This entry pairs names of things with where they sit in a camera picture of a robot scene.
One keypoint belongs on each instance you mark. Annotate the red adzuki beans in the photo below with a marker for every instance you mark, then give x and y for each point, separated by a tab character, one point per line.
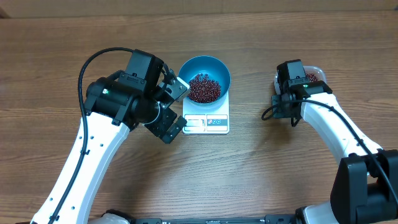
203	89

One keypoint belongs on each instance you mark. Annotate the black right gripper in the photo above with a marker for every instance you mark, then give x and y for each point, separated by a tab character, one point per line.
280	114

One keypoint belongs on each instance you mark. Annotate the blue metal bowl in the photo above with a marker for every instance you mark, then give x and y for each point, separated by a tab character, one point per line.
214	67

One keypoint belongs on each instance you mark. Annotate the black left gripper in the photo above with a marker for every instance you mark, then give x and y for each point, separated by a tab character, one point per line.
161	128

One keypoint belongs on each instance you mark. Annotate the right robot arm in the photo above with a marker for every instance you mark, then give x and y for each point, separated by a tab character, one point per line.
365	186

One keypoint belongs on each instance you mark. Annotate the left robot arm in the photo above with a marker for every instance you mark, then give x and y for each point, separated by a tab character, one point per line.
111	108

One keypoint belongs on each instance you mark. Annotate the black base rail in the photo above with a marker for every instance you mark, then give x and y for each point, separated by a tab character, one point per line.
214	220

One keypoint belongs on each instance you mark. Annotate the white digital kitchen scale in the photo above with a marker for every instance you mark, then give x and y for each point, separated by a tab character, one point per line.
211	118

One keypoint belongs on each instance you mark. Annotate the clear plastic container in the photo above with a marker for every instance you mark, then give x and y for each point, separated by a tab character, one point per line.
314	73

